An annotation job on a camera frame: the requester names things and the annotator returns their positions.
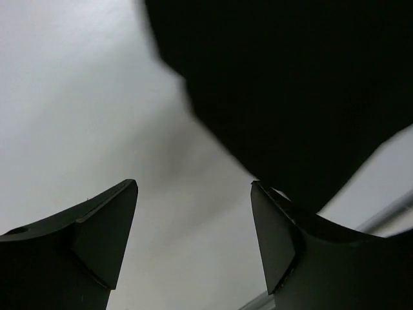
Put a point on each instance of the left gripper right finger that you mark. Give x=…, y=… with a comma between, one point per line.
x=312, y=263

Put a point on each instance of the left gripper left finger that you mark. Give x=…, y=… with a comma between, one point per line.
x=70, y=260

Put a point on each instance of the black trousers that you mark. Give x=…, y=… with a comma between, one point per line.
x=301, y=93

